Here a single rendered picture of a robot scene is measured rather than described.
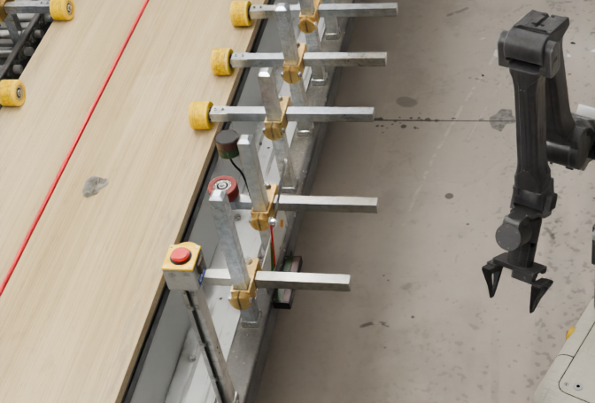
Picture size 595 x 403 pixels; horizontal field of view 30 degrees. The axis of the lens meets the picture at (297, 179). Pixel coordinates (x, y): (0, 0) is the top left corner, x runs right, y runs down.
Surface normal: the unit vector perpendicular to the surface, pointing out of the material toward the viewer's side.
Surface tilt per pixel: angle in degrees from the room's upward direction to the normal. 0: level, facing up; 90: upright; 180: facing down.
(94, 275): 0
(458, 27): 0
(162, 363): 90
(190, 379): 0
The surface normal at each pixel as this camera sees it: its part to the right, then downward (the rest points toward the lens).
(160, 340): 0.97, 0.02
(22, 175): -0.15, -0.73
